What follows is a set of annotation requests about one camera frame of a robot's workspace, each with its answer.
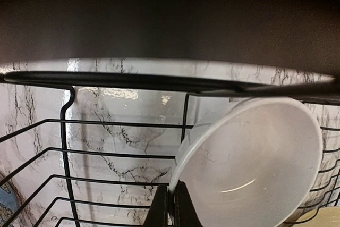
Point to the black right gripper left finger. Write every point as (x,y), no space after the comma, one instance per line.
(158,212)

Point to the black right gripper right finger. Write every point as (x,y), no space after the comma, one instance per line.
(183,211)

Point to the small white bowl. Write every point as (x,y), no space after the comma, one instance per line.
(249,163)

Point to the pale yellow round plate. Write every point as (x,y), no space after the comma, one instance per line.
(326,217)

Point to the blue handled mug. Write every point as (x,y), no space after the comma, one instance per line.
(10,202)

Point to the black wire dish rack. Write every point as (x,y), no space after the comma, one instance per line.
(90,156)

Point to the grey reindeer plate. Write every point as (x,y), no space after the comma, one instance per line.
(295,34)

